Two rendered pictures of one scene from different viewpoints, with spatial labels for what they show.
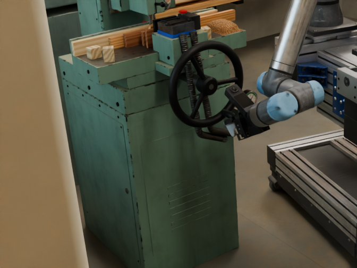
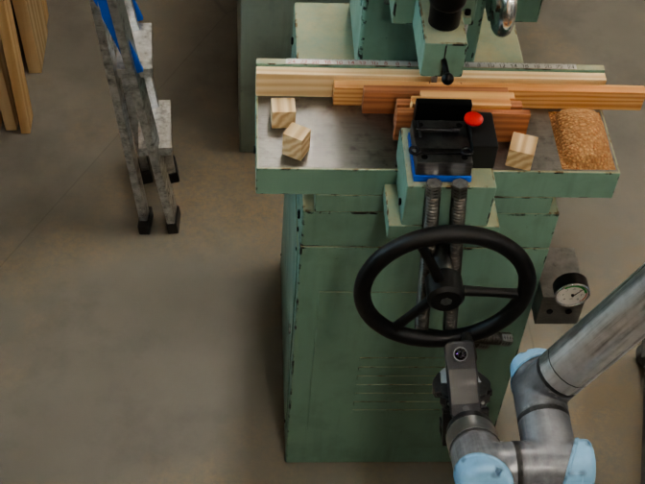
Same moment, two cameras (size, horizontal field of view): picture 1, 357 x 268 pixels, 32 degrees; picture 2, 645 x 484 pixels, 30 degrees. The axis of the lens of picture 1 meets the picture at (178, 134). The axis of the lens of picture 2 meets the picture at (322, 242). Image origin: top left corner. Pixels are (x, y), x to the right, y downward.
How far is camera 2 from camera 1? 115 cm
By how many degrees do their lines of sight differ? 31
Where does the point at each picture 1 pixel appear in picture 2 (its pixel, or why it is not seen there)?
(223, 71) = (538, 226)
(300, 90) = (541, 464)
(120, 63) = (307, 170)
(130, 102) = (314, 229)
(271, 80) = (526, 386)
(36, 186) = not seen: outside the picture
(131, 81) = (324, 201)
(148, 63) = (370, 181)
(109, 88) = not seen: hidden behind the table
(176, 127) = (402, 283)
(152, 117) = (355, 259)
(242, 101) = (459, 389)
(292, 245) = not seen: outside the picture
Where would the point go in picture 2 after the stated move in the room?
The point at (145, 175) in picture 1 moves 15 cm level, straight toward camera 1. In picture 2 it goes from (319, 332) to (285, 392)
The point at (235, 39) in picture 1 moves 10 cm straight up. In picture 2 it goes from (587, 182) to (602, 138)
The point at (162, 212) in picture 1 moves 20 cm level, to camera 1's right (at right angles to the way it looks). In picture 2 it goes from (339, 384) to (430, 427)
